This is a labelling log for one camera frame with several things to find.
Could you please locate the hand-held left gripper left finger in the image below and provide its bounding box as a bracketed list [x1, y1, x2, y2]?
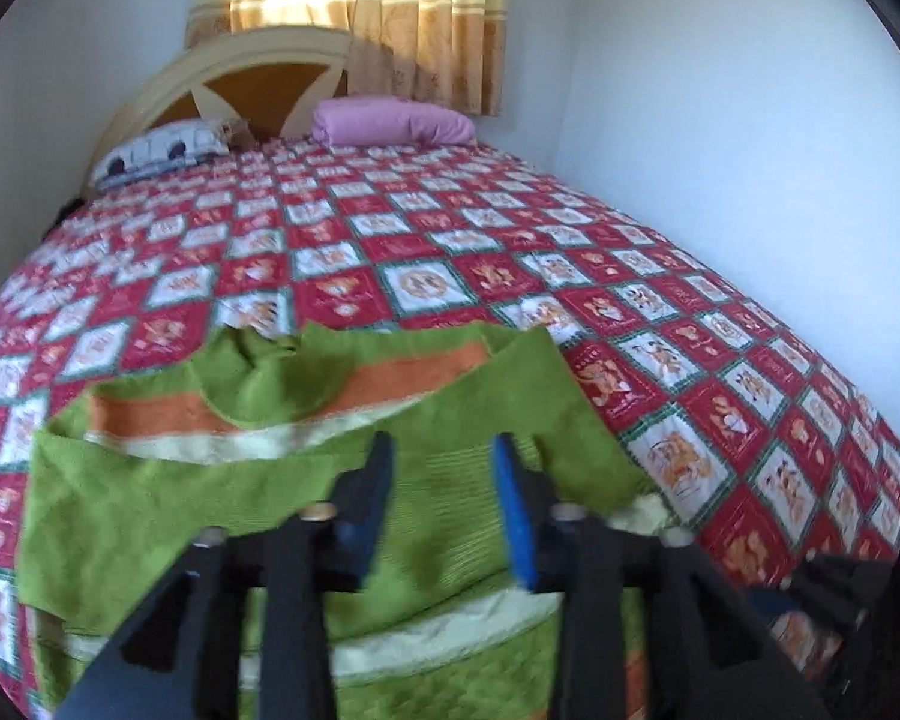
[58, 431, 395, 720]

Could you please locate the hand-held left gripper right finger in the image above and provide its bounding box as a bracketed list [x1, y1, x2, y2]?
[491, 431, 833, 720]

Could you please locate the green striped sweater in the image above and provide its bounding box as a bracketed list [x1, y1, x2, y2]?
[15, 321, 676, 720]

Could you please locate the red printed checkered blanket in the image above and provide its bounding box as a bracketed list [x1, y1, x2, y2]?
[0, 136, 900, 720]

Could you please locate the pink pillow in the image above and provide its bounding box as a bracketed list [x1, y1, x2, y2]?
[313, 95, 477, 147]

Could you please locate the white printed pillow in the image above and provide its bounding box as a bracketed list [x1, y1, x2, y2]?
[92, 118, 233, 191]

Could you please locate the cream wooden headboard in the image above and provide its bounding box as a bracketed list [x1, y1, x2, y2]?
[82, 25, 353, 196]

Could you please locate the yellow patterned curtain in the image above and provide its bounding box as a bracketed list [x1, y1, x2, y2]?
[186, 0, 511, 119]

